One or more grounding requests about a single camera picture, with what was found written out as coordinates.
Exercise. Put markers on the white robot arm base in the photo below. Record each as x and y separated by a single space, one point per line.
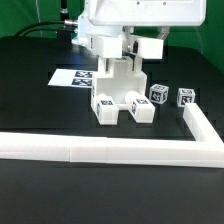
83 33

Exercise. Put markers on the white chair back frame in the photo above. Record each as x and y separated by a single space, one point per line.
141 47

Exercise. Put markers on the white tagged cube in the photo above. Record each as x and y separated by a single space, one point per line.
184 96
158 93

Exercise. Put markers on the white tagged cube right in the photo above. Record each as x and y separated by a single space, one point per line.
184 96

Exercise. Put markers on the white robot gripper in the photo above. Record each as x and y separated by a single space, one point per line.
163 13

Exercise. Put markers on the white tagged cube left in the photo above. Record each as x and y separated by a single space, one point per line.
158 93

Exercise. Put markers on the black antenna post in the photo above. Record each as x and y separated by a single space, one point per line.
63 34

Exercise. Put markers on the white U-shaped fixture frame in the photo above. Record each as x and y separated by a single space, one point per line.
205 150

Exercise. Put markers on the white chair seat block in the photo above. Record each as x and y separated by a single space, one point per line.
115 77

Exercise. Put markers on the white marker sheet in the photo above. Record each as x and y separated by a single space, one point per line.
72 78

